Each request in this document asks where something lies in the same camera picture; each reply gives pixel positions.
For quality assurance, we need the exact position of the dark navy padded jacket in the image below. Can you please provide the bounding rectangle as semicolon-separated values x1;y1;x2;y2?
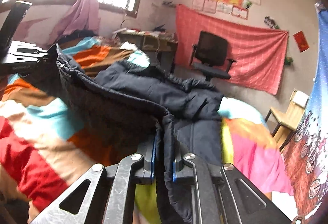
33;43;225;224

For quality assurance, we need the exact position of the pink hanging cloth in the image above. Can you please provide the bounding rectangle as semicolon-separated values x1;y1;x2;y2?
47;0;100;45

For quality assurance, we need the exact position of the multicolour striped blanket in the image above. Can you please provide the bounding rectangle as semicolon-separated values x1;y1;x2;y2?
0;35;295;224

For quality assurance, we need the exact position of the wooden chair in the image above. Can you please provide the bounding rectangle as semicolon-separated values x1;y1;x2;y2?
265;89;309;152

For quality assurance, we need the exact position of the blue patterned curtain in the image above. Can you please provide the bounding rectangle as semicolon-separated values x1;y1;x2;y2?
284;2;327;219

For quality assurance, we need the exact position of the black office chair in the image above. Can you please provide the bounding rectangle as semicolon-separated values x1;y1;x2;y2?
189;31;237;82

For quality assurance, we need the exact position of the wooden desk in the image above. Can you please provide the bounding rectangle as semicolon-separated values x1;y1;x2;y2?
112;28;178;73

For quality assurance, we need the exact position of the red paper envelope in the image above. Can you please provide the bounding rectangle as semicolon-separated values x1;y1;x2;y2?
293;31;310;53

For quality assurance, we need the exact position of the red checked wall cloth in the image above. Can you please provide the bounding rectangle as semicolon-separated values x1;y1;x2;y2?
175;4;288;95

